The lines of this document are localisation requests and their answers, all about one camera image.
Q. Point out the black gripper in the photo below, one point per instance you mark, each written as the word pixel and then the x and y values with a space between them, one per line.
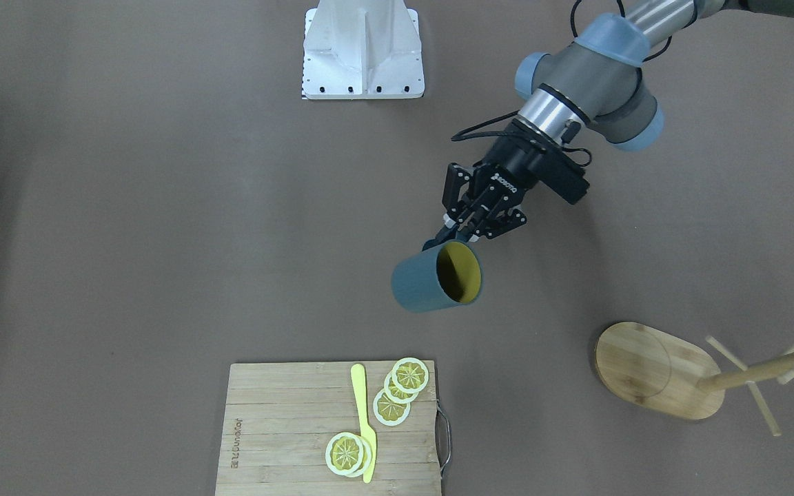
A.
pixel 517 167

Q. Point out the teal cup yellow inside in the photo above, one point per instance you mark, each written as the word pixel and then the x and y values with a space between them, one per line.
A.
pixel 444 276

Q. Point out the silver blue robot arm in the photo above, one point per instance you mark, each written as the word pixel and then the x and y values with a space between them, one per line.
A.
pixel 596 82

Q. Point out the wooden cup storage rack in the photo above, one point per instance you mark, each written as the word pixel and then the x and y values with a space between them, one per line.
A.
pixel 655 370

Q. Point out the lemon slice upper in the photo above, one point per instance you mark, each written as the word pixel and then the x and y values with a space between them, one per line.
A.
pixel 410 375

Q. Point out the lemon slice middle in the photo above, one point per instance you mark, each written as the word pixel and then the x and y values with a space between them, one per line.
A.
pixel 395 394

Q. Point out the yellow plastic knife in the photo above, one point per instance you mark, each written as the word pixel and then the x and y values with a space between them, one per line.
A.
pixel 360 389

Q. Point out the lemon slice front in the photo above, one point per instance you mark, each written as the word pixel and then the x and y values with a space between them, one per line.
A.
pixel 388 412

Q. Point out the lemon slice by knife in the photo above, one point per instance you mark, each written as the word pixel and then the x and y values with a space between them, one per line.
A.
pixel 348 455

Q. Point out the wooden cutting board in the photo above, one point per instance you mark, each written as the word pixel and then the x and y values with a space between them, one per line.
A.
pixel 279 418

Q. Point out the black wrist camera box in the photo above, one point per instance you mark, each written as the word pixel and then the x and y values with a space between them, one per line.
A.
pixel 554 168

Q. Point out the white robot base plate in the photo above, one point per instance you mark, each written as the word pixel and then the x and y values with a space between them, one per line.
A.
pixel 356 50

